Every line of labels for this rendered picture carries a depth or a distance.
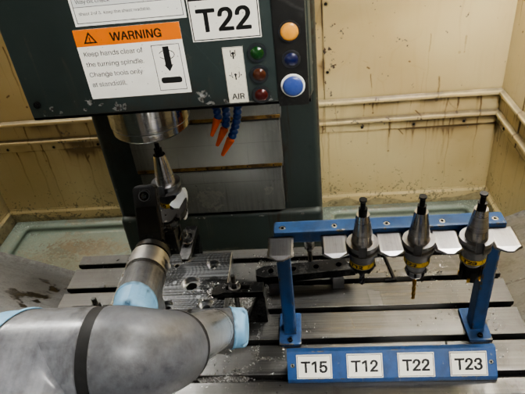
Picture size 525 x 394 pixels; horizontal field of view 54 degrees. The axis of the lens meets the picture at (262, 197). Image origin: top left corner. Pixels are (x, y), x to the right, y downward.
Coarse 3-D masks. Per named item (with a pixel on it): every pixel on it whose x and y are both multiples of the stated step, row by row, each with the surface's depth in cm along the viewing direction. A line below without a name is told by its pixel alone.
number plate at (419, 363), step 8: (416, 352) 112; (424, 352) 111; (432, 352) 111; (400, 360) 112; (408, 360) 111; (416, 360) 111; (424, 360) 111; (432, 360) 111; (400, 368) 111; (408, 368) 111; (416, 368) 111; (424, 368) 111; (432, 368) 111; (400, 376) 111; (408, 376) 111; (416, 376) 111; (424, 376) 111; (432, 376) 111
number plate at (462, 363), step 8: (448, 352) 111; (456, 352) 111; (464, 352) 110; (472, 352) 110; (480, 352) 110; (456, 360) 110; (464, 360) 110; (472, 360) 110; (480, 360) 110; (456, 368) 110; (464, 368) 110; (472, 368) 110; (480, 368) 110
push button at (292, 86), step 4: (292, 76) 75; (288, 80) 75; (292, 80) 75; (296, 80) 75; (300, 80) 75; (284, 84) 75; (288, 84) 75; (292, 84) 75; (296, 84) 75; (300, 84) 75; (284, 88) 76; (288, 88) 75; (292, 88) 75; (296, 88) 75; (300, 88) 75; (288, 92) 76; (292, 92) 76; (296, 92) 76; (300, 92) 76
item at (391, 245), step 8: (384, 232) 105; (392, 232) 105; (400, 232) 105; (384, 240) 103; (392, 240) 103; (400, 240) 103; (384, 248) 101; (392, 248) 101; (400, 248) 101; (392, 256) 100
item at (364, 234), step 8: (368, 216) 98; (360, 224) 98; (368, 224) 98; (352, 232) 101; (360, 232) 99; (368, 232) 99; (352, 240) 101; (360, 240) 100; (368, 240) 100; (360, 248) 101
